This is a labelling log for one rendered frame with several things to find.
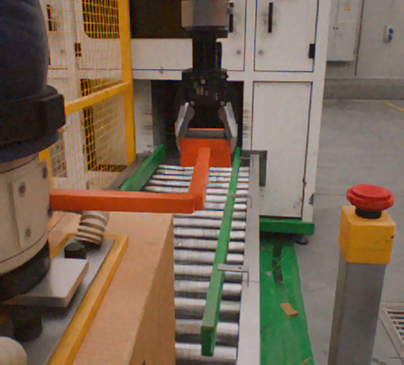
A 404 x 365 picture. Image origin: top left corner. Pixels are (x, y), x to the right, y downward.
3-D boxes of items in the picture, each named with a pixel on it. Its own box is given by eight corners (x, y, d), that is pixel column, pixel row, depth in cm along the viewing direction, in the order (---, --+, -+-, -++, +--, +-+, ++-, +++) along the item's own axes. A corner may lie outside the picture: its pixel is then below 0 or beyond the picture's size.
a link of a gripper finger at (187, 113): (161, 154, 70) (179, 103, 67) (167, 145, 75) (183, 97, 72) (179, 160, 70) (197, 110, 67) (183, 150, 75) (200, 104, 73)
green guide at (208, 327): (235, 159, 247) (235, 145, 245) (253, 160, 246) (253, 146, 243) (200, 357, 96) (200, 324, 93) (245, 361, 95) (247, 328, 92)
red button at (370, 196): (340, 204, 69) (343, 181, 67) (384, 206, 68) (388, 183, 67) (349, 222, 62) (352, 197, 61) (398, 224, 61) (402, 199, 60)
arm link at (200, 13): (184, 3, 69) (233, 2, 68) (184, 31, 70) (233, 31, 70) (179, -1, 62) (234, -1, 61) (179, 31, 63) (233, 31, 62)
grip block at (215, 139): (185, 153, 79) (184, 128, 78) (229, 154, 79) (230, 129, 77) (179, 167, 71) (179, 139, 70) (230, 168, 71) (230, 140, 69)
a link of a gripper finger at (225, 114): (230, 161, 69) (211, 110, 67) (230, 151, 75) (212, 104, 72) (248, 155, 69) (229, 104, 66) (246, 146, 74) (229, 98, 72)
